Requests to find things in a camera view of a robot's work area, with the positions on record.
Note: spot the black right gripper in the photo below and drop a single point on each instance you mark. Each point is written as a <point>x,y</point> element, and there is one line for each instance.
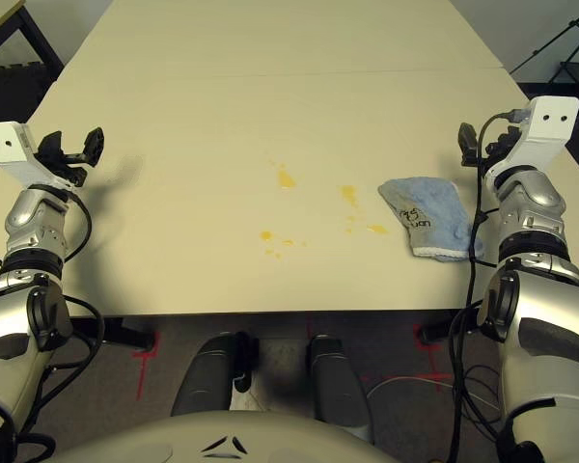
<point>499,149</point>

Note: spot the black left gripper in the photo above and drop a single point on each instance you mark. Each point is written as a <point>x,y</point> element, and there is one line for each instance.
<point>70,169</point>

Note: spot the light blue terry rag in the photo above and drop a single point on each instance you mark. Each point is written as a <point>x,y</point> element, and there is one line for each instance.
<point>434,202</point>

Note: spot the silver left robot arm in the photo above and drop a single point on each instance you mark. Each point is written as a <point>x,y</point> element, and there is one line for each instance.
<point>24,226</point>

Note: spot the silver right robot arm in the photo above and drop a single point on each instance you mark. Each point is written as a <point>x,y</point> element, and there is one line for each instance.
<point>535,299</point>

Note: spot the black foam floor mat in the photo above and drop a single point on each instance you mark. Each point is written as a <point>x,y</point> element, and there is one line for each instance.
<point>14,82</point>

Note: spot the black tripod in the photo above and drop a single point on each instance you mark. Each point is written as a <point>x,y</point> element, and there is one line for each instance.
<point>535,51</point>

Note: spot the elongated yellow liquid puddle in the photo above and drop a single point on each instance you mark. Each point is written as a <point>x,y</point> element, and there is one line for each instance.
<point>377,229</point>

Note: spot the pale yellow liquid smear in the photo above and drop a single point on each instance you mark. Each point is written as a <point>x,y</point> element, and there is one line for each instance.
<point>348,194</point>

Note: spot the black table foot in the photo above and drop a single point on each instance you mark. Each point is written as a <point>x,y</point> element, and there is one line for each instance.
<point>439,333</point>
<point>135,337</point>

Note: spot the large yellow liquid puddle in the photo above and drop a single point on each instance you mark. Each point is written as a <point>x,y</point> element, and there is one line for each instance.
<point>285,179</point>

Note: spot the small round yellow puddle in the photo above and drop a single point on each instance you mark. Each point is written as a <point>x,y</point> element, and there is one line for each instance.
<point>266,235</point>

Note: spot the scattered yellow liquid drops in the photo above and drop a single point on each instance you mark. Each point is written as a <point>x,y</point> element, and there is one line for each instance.
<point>288,242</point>

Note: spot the dark grey robot left leg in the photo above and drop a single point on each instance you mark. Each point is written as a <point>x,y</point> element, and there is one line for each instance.
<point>212,376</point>

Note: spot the dark grey robot leg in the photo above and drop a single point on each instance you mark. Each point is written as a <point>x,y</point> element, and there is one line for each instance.
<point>212,376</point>
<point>338,386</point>

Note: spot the dark grey robot right leg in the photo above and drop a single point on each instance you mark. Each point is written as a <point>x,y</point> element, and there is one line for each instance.
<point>338,386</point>

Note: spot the grey robot torso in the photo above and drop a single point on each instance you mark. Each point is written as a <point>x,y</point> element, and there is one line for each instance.
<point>222,434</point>

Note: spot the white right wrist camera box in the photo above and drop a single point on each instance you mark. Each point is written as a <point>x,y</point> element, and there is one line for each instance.
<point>550,120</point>

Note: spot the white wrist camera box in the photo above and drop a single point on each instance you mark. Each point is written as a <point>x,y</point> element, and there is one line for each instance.
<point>9,149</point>
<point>550,120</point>

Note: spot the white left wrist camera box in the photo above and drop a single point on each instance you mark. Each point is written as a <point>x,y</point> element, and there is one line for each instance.
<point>9,149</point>

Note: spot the black metal table frame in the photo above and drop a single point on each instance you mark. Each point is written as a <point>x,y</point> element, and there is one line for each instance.
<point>38,43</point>

